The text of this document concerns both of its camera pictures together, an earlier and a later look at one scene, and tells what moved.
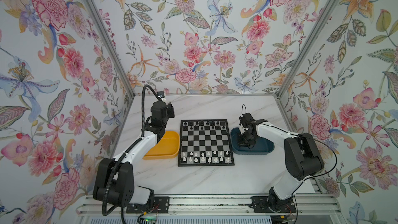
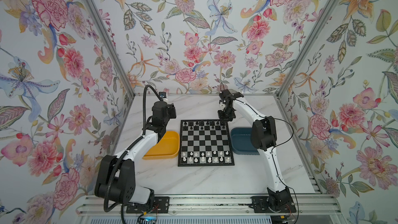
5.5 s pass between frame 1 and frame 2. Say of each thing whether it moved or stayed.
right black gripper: moved
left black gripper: stayed
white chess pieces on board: stayed
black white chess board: stayed
